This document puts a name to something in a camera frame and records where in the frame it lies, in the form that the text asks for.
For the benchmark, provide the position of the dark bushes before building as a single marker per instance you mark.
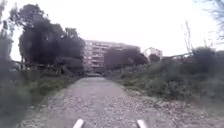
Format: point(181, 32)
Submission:
point(125, 57)

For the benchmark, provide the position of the large reddish apartment building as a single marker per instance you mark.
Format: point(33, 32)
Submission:
point(95, 53)

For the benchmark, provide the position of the grey gravel path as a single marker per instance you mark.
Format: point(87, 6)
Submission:
point(100, 103)

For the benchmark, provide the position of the small white building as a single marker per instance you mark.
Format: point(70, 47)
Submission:
point(152, 51)

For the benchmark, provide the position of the robot's own part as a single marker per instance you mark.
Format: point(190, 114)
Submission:
point(78, 123)
point(141, 124)

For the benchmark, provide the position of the overgrown scrubby grass bank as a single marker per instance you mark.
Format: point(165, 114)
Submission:
point(180, 80)

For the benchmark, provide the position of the dark dense tree clump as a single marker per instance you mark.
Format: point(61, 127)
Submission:
point(46, 40)

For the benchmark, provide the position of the green grass verge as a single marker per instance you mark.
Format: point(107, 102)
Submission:
point(30, 90)

